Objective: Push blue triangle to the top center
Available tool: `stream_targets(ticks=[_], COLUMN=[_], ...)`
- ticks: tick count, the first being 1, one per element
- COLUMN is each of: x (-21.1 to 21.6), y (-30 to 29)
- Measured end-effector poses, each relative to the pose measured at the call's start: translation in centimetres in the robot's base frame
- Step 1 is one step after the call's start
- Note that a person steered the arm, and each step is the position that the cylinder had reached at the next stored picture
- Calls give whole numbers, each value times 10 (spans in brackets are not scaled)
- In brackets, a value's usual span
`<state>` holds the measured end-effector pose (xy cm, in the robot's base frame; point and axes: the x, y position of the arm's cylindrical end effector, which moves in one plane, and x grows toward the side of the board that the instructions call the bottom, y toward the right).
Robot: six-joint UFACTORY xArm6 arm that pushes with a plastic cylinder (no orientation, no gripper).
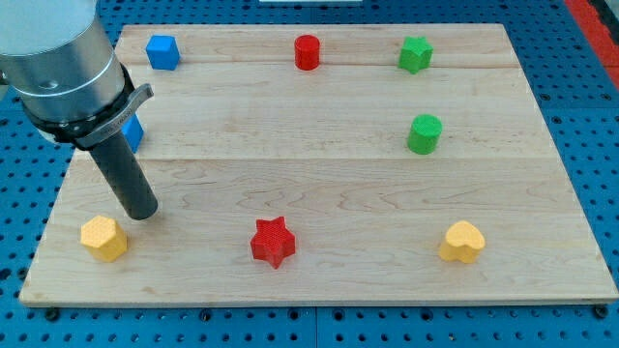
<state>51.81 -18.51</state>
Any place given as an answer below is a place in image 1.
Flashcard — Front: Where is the blue triangle block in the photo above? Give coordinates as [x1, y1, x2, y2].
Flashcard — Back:
[122, 114, 144, 154]

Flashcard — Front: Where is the blue cube block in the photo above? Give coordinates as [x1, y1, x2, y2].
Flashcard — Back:
[146, 35, 180, 71]

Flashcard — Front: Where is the green cylinder block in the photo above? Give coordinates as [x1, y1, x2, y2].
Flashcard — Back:
[407, 114, 443, 155]

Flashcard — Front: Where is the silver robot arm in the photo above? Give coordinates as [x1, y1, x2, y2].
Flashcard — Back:
[1, 0, 158, 219]

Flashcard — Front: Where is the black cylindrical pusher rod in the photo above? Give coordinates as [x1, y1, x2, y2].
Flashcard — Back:
[90, 131, 158, 220]

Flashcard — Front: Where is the red cylinder block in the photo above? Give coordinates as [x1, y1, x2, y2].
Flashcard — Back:
[294, 35, 320, 71]

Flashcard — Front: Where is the yellow hexagon block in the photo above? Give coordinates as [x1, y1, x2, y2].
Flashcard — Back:
[80, 216, 128, 263]

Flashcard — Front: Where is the green star block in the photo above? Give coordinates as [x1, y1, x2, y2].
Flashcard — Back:
[398, 37, 433, 74]

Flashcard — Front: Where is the yellow heart block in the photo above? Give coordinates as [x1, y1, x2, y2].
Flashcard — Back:
[438, 220, 486, 264]

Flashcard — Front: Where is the wooden board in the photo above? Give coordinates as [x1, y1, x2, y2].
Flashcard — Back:
[19, 24, 618, 308]

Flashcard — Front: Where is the red star block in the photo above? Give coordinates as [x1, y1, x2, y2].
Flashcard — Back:
[250, 217, 296, 269]

